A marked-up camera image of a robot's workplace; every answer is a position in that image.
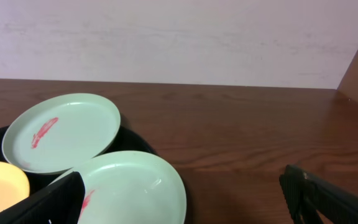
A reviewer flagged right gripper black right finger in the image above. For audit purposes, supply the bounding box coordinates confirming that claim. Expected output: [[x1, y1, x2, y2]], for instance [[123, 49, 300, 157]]
[[279, 165, 358, 224]]

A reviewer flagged green plate, near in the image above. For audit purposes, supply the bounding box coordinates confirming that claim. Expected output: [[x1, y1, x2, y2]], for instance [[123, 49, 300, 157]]
[[65, 151, 187, 224]]

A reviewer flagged green plate, far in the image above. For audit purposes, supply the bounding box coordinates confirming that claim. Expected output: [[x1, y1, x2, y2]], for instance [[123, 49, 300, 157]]
[[1, 93, 121, 175]]

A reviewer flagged round black tray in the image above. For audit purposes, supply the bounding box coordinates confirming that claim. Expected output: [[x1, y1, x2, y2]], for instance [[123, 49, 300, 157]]
[[0, 124, 158, 195]]

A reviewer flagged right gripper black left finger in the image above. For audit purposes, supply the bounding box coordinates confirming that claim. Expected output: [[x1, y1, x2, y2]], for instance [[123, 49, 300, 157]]
[[0, 172, 85, 224]]

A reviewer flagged green plate, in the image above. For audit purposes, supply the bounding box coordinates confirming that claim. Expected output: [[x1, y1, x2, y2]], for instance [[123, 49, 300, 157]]
[[1, 93, 121, 175], [65, 151, 187, 224]]

